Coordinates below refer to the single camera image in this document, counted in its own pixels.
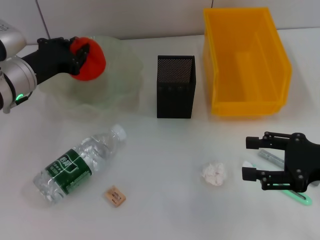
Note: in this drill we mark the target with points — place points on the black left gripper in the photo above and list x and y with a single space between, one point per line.
52 60

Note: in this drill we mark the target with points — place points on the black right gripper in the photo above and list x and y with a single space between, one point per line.
302 162

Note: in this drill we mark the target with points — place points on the red-orange toy orange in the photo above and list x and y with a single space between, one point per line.
95 62

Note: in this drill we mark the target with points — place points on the white paper ball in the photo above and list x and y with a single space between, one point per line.
212 173

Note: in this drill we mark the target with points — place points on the clear water bottle green label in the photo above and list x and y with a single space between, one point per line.
75 165

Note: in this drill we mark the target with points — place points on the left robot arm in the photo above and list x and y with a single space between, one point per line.
17 77

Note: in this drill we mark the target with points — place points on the grey marker pen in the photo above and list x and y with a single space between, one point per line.
271 156

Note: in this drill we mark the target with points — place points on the pale green glass fruit plate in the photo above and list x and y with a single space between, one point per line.
120 82

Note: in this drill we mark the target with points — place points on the mint green utility knife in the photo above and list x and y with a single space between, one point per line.
309 202

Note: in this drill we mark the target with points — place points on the black mesh pen holder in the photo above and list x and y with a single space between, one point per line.
175 100

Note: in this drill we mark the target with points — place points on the small tan eraser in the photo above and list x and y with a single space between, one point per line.
115 196

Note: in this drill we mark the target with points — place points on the yellow plastic bin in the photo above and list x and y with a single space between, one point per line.
250 107

